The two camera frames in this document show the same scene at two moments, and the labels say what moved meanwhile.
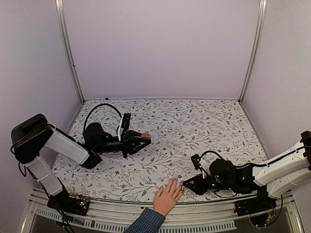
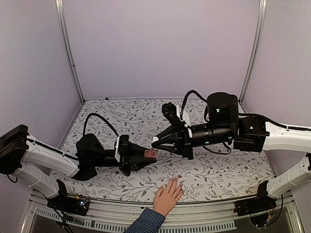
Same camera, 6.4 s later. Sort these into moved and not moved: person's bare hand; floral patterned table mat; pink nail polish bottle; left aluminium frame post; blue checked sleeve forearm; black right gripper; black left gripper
Moved: black left gripper; black right gripper; pink nail polish bottle
Not moved: floral patterned table mat; left aluminium frame post; person's bare hand; blue checked sleeve forearm
